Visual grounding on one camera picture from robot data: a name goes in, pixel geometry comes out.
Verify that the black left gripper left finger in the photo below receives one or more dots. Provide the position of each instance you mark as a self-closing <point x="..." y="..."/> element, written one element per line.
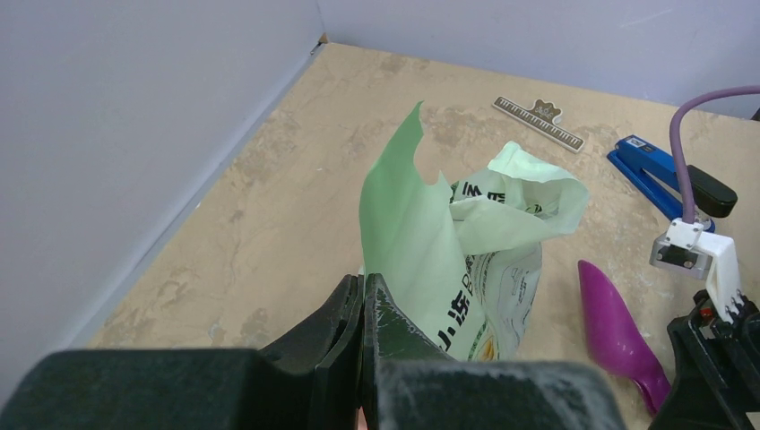
<point x="305" y="379"/>

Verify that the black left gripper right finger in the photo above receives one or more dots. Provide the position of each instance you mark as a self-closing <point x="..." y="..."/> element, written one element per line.
<point x="407" y="382"/>

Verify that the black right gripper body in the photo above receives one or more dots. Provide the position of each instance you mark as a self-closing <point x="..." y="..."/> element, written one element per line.
<point x="716" y="383"/>

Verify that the purple plastic scoop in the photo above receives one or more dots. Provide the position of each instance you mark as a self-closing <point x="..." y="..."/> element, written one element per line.
<point x="613" y="339"/>

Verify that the green litter bag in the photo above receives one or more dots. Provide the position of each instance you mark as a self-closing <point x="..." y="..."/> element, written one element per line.
<point x="463" y="260"/>

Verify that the blue black stapler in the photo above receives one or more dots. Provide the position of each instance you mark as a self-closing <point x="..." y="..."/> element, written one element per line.
<point x="652" y="171"/>

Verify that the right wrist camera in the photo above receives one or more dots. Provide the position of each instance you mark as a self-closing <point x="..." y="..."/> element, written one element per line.
<point x="690" y="250"/>

